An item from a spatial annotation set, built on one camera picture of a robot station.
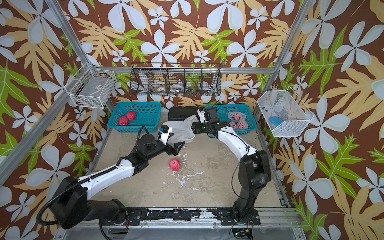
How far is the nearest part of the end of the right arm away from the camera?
2.13 feet

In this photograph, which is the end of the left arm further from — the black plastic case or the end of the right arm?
the black plastic case

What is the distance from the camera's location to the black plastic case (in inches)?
43.8

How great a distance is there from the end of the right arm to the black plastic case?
284mm

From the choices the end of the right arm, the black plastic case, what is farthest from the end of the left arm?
the black plastic case
